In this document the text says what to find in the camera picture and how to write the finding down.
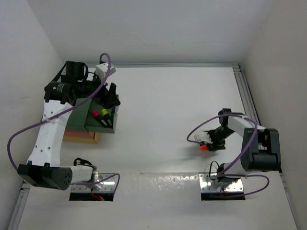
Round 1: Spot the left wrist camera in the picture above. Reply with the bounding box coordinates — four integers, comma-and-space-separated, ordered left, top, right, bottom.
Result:
95, 62, 116, 81

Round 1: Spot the metal base plate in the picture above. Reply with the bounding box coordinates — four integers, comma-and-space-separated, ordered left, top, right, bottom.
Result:
71, 172, 117, 193
199, 172, 244, 194

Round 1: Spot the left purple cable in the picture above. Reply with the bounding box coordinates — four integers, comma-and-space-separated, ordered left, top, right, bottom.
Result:
7, 53, 120, 190

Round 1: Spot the coral drawer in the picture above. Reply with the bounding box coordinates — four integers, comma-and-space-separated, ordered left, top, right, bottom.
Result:
64, 130, 95, 139

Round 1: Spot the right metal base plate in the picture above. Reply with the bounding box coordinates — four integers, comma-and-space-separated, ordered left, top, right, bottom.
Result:
199, 172, 244, 194

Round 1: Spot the green top drawer box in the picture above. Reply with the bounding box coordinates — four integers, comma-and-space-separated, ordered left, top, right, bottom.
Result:
66, 99, 119, 134

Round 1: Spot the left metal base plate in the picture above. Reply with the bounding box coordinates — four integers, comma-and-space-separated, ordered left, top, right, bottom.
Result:
71, 172, 117, 193

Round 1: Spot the orange highlighter marker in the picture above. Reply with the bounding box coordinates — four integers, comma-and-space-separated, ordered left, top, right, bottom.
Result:
200, 145, 208, 151

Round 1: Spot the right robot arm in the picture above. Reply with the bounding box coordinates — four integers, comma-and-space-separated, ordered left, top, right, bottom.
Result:
206, 108, 281, 183

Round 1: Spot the pink highlighter marker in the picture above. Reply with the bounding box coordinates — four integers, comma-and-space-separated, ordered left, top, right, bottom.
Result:
91, 110, 107, 127

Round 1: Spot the yellow highlighter marker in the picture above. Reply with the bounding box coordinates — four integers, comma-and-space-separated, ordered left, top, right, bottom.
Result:
101, 109, 113, 127

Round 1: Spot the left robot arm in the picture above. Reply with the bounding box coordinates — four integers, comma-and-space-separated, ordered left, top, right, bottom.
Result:
17, 61, 120, 190

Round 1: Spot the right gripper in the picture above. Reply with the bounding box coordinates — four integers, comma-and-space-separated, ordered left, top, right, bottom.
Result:
205, 127, 235, 151

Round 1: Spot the purple highlighter marker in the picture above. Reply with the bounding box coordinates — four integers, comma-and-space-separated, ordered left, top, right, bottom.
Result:
111, 107, 116, 124

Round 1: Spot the yellow bottom drawer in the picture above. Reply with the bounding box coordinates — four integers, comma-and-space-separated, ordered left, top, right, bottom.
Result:
63, 132, 100, 144

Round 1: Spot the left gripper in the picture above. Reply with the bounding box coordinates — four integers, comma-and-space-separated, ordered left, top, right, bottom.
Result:
76, 71, 119, 109

